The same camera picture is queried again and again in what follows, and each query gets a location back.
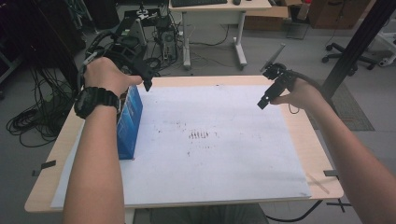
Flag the person's right hand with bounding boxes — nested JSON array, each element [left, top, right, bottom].
[[269, 77, 325, 111]]

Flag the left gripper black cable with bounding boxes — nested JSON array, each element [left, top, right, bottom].
[[77, 30, 117, 91]]

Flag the silver computer tower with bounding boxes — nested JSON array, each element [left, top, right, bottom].
[[158, 25, 179, 63]]

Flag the white desk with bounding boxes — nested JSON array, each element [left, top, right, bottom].
[[168, 0, 273, 71]]

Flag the large brown cardboard box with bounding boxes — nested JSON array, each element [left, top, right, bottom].
[[307, 0, 374, 31]]

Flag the black office chair base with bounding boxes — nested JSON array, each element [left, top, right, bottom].
[[321, 42, 378, 71]]

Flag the clear tape strip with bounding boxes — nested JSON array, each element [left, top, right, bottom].
[[305, 172, 331, 196]]

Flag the black tape cross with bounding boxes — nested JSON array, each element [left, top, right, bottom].
[[325, 198, 356, 214]]

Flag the white equipment base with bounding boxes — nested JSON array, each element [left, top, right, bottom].
[[377, 30, 396, 68]]

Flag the black wristwatch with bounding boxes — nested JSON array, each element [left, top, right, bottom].
[[73, 86, 122, 120]]

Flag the flat brown cardboard box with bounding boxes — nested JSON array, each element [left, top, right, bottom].
[[244, 5, 290, 32]]

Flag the black tape strip pair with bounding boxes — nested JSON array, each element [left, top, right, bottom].
[[31, 160, 57, 177]]

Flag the blue cardboard box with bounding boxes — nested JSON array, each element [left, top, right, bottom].
[[116, 84, 145, 161]]

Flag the tangle of black floor cables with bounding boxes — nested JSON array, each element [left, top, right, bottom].
[[6, 65, 79, 149]]

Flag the white paper sheet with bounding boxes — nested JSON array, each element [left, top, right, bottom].
[[50, 84, 313, 209]]

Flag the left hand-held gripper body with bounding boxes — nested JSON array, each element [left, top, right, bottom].
[[103, 42, 157, 81]]

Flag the person's left hand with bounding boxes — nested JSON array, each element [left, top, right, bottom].
[[82, 56, 144, 98]]

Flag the dark curtain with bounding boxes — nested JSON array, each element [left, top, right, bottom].
[[0, 0, 87, 94]]

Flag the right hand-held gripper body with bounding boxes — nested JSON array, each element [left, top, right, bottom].
[[260, 43, 297, 93]]

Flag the white table leg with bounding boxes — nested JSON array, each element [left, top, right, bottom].
[[123, 207, 136, 224]]

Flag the black keyboard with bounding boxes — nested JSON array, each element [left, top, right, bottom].
[[170, 0, 229, 8]]

